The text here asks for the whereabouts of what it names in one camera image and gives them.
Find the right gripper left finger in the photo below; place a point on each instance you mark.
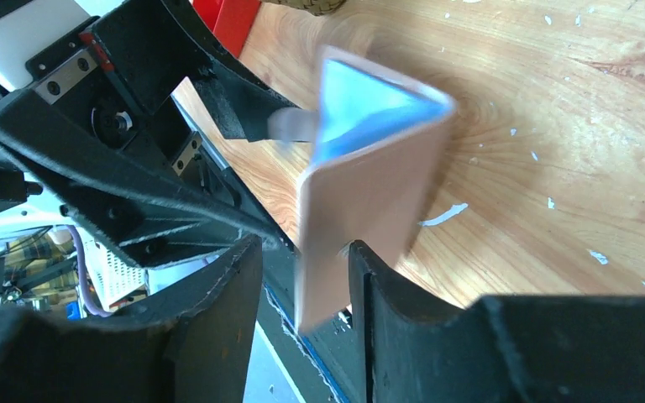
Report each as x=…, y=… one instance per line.
x=190, y=342

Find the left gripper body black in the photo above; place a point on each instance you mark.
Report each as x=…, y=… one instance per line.
x=66, y=75

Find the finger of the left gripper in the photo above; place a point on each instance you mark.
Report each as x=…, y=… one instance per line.
x=238, y=101
x=137, y=207

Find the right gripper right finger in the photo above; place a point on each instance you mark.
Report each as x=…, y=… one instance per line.
x=416, y=347

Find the pink card holder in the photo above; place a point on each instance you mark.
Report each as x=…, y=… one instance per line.
x=376, y=136

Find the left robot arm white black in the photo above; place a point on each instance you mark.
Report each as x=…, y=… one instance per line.
x=146, y=49

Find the red box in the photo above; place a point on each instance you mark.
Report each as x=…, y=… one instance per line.
x=229, y=20

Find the woven olive divided tray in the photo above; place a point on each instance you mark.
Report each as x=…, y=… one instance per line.
x=314, y=7

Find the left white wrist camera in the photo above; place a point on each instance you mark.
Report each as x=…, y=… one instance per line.
x=36, y=25

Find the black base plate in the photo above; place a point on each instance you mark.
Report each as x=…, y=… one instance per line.
x=322, y=364

